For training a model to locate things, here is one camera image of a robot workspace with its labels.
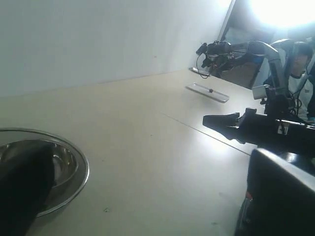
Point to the steel mesh strainer bowl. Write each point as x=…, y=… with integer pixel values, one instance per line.
x=59, y=197

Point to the clear acrylic plate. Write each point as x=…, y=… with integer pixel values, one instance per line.
x=208, y=92

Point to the silver box on mount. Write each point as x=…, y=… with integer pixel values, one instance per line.
x=259, y=92

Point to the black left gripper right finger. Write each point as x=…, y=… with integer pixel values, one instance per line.
x=280, y=196

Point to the small stainless steel bowl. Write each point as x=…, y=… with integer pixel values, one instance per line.
x=65, y=164

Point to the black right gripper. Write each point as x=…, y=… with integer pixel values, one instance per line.
x=273, y=132

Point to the silver background robot arm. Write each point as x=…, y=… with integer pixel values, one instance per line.
x=154, y=159

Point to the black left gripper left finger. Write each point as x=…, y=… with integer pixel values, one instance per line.
x=26, y=180

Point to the seated person in background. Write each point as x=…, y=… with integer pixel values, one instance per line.
x=301, y=83

